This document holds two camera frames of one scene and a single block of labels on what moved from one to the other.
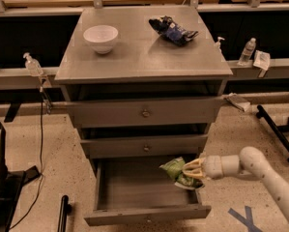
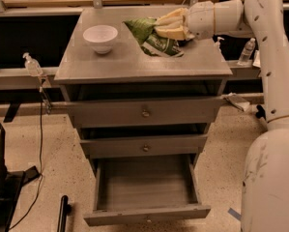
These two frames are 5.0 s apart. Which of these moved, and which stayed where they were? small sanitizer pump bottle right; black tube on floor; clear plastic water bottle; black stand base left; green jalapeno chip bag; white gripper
Moved: white gripper; green jalapeno chip bag
Stayed: clear plastic water bottle; black tube on floor; black stand base left; small sanitizer pump bottle right
